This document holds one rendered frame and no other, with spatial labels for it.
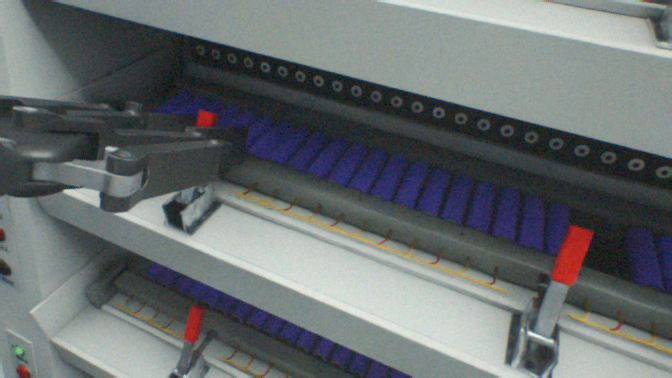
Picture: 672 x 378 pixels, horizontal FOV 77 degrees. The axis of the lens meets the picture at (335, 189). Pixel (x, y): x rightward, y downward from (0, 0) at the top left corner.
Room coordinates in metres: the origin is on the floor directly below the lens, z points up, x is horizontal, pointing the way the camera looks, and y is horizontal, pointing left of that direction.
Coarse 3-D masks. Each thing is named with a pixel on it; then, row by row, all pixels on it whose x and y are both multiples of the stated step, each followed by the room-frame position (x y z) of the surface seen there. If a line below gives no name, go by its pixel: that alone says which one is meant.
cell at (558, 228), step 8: (552, 208) 0.33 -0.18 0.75; (560, 208) 0.33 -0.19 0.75; (568, 208) 0.33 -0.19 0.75; (552, 216) 0.32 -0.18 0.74; (560, 216) 0.32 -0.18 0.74; (568, 216) 0.32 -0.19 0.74; (552, 224) 0.31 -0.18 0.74; (560, 224) 0.31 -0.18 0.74; (568, 224) 0.31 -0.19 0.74; (552, 232) 0.30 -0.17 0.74; (560, 232) 0.30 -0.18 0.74; (552, 240) 0.29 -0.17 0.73; (560, 240) 0.29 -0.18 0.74; (552, 248) 0.28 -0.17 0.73
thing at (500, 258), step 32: (256, 160) 0.34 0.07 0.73; (288, 192) 0.32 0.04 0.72; (320, 192) 0.31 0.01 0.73; (352, 192) 0.31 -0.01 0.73; (320, 224) 0.29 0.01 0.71; (352, 224) 0.30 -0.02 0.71; (384, 224) 0.29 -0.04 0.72; (416, 224) 0.28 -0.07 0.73; (448, 224) 0.29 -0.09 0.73; (448, 256) 0.28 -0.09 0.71; (480, 256) 0.27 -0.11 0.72; (512, 256) 0.26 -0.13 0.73; (544, 256) 0.27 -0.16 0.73; (576, 288) 0.25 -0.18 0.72; (608, 288) 0.25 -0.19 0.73; (640, 288) 0.25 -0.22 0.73; (640, 320) 0.24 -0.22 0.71
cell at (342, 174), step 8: (352, 144) 0.39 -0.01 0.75; (360, 144) 0.39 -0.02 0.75; (352, 152) 0.37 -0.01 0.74; (360, 152) 0.38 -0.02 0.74; (344, 160) 0.36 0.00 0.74; (352, 160) 0.36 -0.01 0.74; (360, 160) 0.37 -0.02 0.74; (336, 168) 0.35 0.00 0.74; (344, 168) 0.35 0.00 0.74; (352, 168) 0.35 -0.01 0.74; (328, 176) 0.34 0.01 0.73; (336, 176) 0.34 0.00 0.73; (344, 176) 0.34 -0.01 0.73; (352, 176) 0.35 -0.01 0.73; (344, 184) 0.33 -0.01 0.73
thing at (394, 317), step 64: (192, 64) 0.47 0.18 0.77; (384, 128) 0.41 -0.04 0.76; (64, 192) 0.31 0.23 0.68; (256, 192) 0.33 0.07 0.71; (640, 192) 0.34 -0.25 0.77; (192, 256) 0.27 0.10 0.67; (256, 256) 0.26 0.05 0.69; (320, 256) 0.27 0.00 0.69; (320, 320) 0.24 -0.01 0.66; (384, 320) 0.22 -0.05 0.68; (448, 320) 0.23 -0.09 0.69; (576, 320) 0.24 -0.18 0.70
